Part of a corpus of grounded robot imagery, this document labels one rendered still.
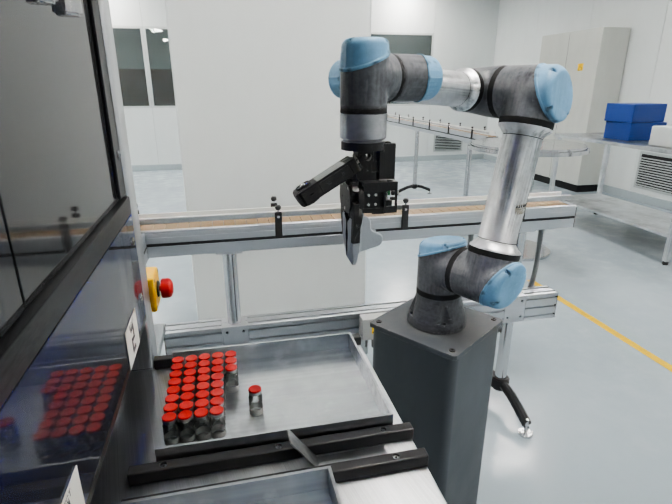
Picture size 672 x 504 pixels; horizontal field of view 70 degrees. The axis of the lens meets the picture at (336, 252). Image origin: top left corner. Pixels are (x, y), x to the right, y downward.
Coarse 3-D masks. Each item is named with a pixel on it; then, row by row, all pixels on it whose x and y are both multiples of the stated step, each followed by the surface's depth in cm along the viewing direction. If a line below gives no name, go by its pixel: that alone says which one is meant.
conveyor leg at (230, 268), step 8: (224, 256) 169; (232, 256) 169; (224, 264) 170; (232, 264) 170; (224, 272) 171; (232, 272) 171; (224, 280) 173; (232, 280) 171; (232, 288) 172; (232, 296) 173; (232, 304) 174; (232, 312) 175; (240, 312) 178; (232, 320) 176; (240, 320) 178
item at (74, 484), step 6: (72, 474) 43; (78, 474) 45; (72, 480) 43; (78, 480) 45; (72, 486) 43; (78, 486) 44; (66, 492) 42; (72, 492) 43; (78, 492) 44; (66, 498) 41; (72, 498) 43; (78, 498) 44
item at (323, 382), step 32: (192, 352) 90; (224, 352) 91; (256, 352) 93; (288, 352) 94; (320, 352) 95; (352, 352) 94; (256, 384) 85; (288, 384) 85; (320, 384) 85; (352, 384) 85; (256, 416) 77; (288, 416) 77; (320, 416) 77; (352, 416) 77; (384, 416) 72; (160, 448) 65; (192, 448) 67; (224, 448) 68
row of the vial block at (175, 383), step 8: (176, 360) 84; (176, 368) 82; (184, 368) 85; (176, 376) 79; (168, 384) 78; (176, 384) 77; (168, 392) 75; (176, 392) 75; (168, 400) 73; (176, 400) 74; (168, 408) 72; (176, 408) 72; (168, 416) 70; (176, 416) 70; (168, 424) 69; (176, 424) 70; (168, 432) 69; (176, 432) 70; (168, 440) 70; (176, 440) 70
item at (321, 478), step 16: (256, 480) 60; (272, 480) 61; (288, 480) 61; (304, 480) 62; (320, 480) 62; (160, 496) 58; (176, 496) 58; (192, 496) 59; (208, 496) 59; (224, 496) 60; (240, 496) 60; (256, 496) 61; (272, 496) 62; (288, 496) 62; (304, 496) 62; (320, 496) 62; (336, 496) 58
